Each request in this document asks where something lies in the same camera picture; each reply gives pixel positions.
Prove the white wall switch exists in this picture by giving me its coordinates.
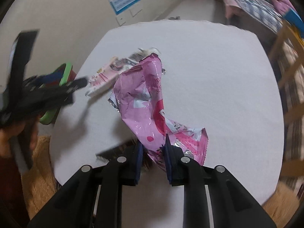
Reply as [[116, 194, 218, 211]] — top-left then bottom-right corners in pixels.
[[129, 6, 143, 17]]

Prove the pink snack wrapper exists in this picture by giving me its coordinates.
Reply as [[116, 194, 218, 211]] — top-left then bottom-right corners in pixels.
[[108, 53, 209, 171]]

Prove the green-rimmed red bin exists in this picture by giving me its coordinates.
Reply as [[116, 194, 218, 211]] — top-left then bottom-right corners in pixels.
[[39, 62, 77, 125]]

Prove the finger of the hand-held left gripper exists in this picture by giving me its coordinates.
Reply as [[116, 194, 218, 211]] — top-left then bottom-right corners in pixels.
[[63, 77, 89, 93], [45, 92, 74, 108]]

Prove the plaid cloth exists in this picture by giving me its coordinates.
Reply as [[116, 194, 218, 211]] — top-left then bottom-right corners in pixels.
[[278, 38, 304, 193]]

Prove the white printed wrapper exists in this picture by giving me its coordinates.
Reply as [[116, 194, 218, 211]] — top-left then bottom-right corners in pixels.
[[128, 47, 162, 63]]

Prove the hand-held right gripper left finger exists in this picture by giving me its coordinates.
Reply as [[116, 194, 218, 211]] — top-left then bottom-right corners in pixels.
[[27, 141, 144, 228]]

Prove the fuzzy beige garment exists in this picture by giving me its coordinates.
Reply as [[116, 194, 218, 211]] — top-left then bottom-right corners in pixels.
[[21, 135, 64, 219]]

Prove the blue box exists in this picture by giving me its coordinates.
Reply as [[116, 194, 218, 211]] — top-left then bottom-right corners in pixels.
[[284, 9, 304, 29]]

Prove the pale pink snack packet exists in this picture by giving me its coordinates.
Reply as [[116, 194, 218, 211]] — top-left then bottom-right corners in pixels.
[[85, 56, 140, 98]]

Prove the bed with patterned blankets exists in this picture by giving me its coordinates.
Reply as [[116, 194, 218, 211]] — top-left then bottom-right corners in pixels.
[[220, 0, 285, 34]]

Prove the wooden frame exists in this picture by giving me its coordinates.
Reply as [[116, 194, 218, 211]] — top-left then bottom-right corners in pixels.
[[268, 20, 304, 178]]

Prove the person's left hand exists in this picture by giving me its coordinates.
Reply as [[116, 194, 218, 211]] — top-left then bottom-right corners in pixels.
[[0, 120, 38, 158]]

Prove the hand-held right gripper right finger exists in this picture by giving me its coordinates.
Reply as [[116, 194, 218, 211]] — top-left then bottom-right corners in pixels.
[[163, 134, 277, 228]]

